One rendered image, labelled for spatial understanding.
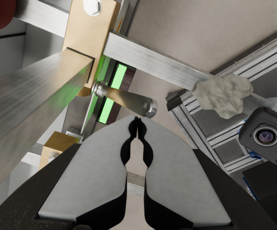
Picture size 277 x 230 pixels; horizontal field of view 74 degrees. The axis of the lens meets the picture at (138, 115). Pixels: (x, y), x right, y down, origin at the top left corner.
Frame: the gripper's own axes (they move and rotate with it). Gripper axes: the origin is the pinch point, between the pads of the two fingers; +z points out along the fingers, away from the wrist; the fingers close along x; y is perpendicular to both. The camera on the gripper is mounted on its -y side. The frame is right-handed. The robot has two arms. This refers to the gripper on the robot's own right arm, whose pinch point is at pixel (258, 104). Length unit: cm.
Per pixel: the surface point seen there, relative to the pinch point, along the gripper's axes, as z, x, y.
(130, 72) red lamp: 12.0, -6.7, -22.0
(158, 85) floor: 82, -27, -1
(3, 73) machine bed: 12, -19, -50
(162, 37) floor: 82, -1, -10
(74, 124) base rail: 12.0, -25.6, -30.9
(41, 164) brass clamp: -4.6, -24.3, -31.6
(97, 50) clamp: -5.0, -1.0, -27.7
